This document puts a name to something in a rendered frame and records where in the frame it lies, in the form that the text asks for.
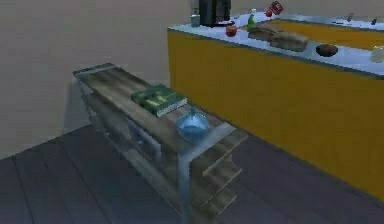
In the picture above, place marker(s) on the green book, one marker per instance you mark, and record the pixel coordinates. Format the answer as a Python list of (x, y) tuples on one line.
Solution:
[(156, 98)]

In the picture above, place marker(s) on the yellow kitchen counter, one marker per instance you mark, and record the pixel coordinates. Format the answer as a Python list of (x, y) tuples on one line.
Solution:
[(266, 100)]

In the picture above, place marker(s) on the red apple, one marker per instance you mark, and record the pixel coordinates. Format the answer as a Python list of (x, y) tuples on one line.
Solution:
[(231, 30)]

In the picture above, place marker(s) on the grey salt shaker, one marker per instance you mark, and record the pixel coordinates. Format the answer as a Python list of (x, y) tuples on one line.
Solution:
[(195, 19)]

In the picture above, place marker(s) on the black coffee machine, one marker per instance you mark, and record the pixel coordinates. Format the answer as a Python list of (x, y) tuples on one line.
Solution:
[(213, 11)]

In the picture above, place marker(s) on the green bottle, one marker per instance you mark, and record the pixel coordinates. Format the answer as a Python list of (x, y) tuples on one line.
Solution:
[(251, 22)]

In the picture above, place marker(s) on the brown bread loaf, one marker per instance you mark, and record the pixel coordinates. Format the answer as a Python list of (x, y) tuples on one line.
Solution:
[(288, 41)]

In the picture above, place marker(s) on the red tomato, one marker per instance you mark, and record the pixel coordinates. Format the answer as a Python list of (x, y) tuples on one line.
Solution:
[(269, 13)]

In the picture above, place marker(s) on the small grey tap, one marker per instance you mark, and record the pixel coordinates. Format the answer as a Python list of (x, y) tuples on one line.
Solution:
[(349, 17)]

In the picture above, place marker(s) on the pale glass cup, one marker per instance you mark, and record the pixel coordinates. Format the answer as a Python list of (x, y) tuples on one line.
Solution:
[(378, 54)]

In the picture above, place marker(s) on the wooden shelf unit metal frame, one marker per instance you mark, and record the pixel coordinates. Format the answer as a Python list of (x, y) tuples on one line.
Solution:
[(113, 87)]

